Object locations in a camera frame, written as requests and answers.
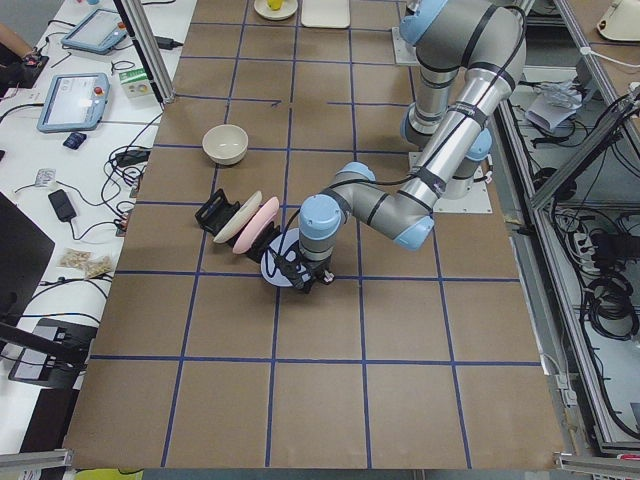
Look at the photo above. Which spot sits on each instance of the black phone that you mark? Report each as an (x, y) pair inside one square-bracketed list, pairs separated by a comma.
[(62, 205)]

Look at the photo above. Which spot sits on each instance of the cream plate in rack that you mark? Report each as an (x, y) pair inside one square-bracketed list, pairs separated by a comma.
[(240, 219)]

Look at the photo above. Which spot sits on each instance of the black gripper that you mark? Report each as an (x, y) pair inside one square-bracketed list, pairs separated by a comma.
[(318, 268)]

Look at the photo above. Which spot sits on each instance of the black plate rack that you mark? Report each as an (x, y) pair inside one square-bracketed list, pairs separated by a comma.
[(218, 210)]

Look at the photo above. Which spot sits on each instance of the teach pendant tablet far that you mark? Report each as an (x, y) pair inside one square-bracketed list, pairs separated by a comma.
[(98, 33)]

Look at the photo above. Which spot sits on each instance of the cream bowl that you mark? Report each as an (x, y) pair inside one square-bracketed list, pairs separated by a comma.
[(225, 144)]

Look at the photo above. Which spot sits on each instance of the teach pendant tablet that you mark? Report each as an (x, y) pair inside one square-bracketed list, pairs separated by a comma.
[(98, 33), (74, 102)]

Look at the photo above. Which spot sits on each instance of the pink plate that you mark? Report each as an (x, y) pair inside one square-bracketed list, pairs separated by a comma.
[(256, 225)]

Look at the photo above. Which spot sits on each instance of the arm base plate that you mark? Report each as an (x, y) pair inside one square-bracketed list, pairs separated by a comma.
[(467, 191)]

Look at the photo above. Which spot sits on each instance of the white rectangular tray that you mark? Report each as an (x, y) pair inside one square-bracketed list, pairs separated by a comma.
[(332, 14)]

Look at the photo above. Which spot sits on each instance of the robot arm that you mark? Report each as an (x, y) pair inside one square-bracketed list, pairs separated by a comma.
[(471, 56)]

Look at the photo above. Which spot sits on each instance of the aluminium frame post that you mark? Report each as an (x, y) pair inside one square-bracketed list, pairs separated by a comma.
[(139, 30)]

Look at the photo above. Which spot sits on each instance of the black monitor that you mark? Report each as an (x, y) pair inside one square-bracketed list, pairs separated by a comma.
[(25, 252)]

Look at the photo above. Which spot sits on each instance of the cream round plate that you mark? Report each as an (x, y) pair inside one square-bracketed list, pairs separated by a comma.
[(289, 8)]

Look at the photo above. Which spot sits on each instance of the green white carton box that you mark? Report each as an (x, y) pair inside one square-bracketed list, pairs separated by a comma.
[(135, 83)]

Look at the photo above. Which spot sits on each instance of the yellow lemon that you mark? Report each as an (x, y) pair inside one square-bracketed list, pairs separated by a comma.
[(275, 5)]

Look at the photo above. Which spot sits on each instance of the blue plate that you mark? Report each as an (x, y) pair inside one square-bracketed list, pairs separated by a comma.
[(284, 244)]

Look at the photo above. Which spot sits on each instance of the black power adapter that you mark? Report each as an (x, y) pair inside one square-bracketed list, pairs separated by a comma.
[(166, 43)]

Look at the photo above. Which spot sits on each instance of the teach pendant tablet near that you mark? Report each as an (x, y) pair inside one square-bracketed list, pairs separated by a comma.
[(74, 102)]

